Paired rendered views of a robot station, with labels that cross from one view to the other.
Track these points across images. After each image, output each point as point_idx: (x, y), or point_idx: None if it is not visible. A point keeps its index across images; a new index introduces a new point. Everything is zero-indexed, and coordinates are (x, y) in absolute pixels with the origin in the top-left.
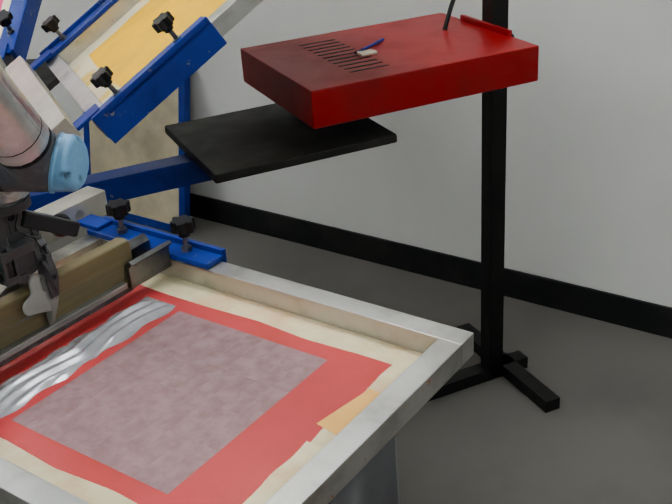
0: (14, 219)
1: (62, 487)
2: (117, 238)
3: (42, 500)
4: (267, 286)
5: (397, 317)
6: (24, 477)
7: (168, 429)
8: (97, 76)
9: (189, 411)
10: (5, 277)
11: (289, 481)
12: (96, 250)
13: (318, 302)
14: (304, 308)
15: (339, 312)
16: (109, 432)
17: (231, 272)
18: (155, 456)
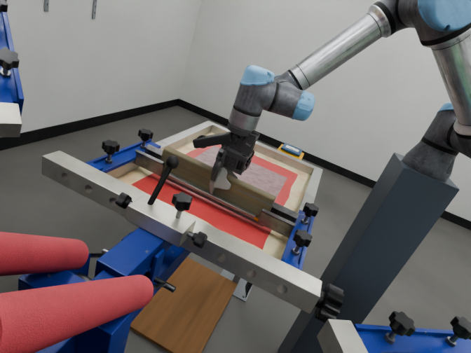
0: (240, 135)
1: (296, 195)
2: (167, 148)
3: (314, 190)
4: (177, 139)
5: (200, 126)
6: (308, 193)
7: (260, 175)
8: (14, 58)
9: (249, 171)
10: (250, 162)
11: (282, 155)
12: (181, 154)
13: (190, 134)
14: (186, 140)
15: (195, 134)
16: (266, 186)
17: (163, 143)
18: (273, 178)
